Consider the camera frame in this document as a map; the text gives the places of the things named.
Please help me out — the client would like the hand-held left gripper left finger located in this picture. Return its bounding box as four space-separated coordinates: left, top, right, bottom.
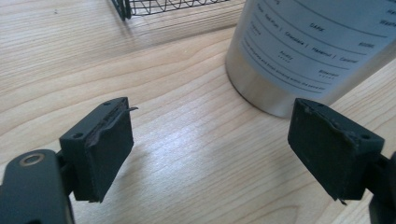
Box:
58 96 139 203

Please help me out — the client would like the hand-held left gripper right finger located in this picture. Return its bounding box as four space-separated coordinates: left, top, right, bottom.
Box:
287 97 386 206

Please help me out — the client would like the silver metal canister with label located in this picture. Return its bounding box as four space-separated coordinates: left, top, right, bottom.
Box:
225 0 396 119

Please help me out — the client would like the black wire mesh basket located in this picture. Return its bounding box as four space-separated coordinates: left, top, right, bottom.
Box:
110 0 232 21

